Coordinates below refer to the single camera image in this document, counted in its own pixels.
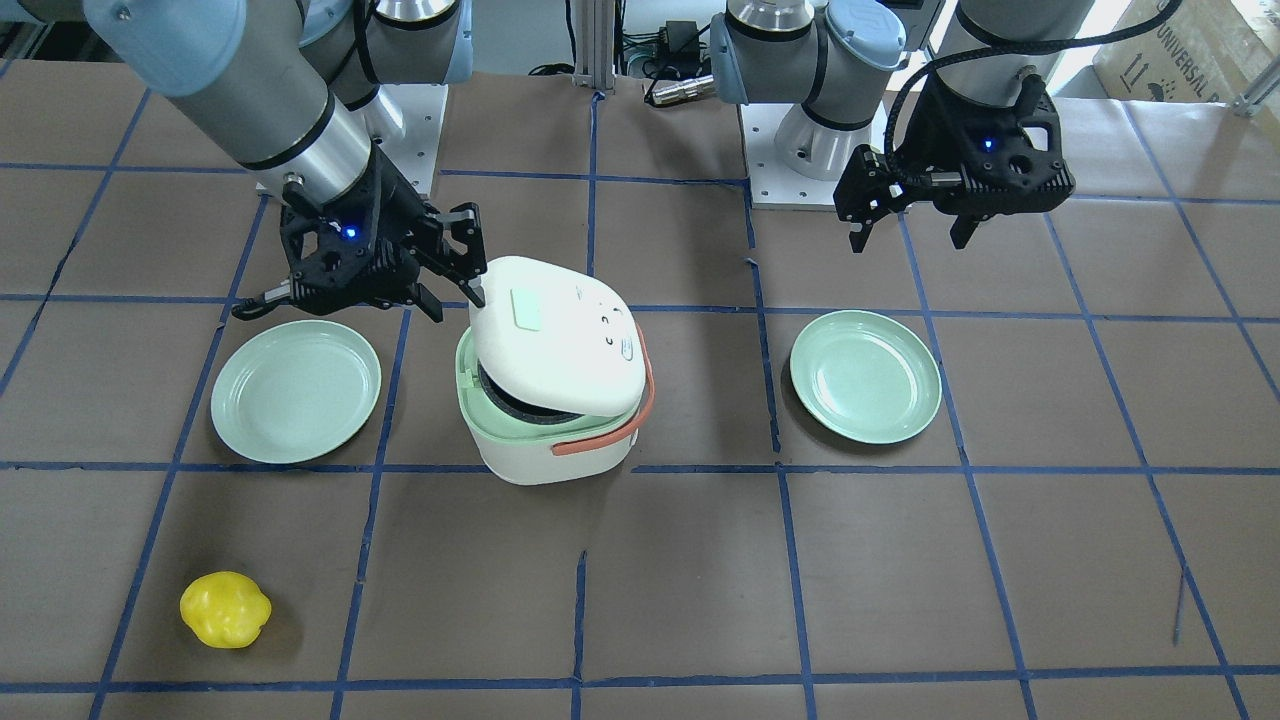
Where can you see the cardboard box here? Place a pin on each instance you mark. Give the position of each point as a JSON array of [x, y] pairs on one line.
[[1208, 51]]

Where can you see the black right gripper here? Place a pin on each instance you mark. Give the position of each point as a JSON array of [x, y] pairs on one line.
[[402, 213]]

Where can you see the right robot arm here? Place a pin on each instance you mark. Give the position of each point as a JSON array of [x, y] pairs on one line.
[[294, 92]]

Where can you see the white rice cooker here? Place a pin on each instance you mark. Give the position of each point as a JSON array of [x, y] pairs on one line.
[[552, 374]]

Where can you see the black power adapter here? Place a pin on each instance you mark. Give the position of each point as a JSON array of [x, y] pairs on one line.
[[679, 40]]

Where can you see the green plate near lemon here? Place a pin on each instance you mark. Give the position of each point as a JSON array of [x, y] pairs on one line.
[[295, 392]]

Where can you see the yellow lemon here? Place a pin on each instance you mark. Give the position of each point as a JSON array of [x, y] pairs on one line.
[[225, 610]]

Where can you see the green plate far side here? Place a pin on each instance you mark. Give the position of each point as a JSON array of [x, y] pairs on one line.
[[866, 377]]

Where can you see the aluminium frame post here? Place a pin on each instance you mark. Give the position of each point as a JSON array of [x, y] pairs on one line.
[[595, 25]]

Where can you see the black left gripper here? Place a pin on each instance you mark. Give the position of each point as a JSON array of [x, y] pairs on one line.
[[932, 138]]

